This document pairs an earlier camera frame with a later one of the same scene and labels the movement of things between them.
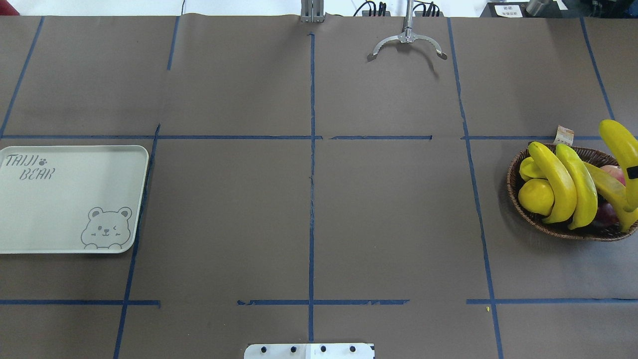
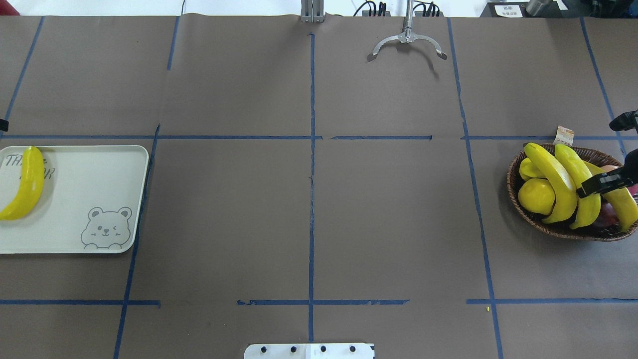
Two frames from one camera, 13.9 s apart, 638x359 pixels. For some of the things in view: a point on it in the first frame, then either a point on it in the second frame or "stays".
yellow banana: (625, 144) → (33, 175)
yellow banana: (586, 195) stays
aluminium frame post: (312, 11) stays
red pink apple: (615, 171) stays
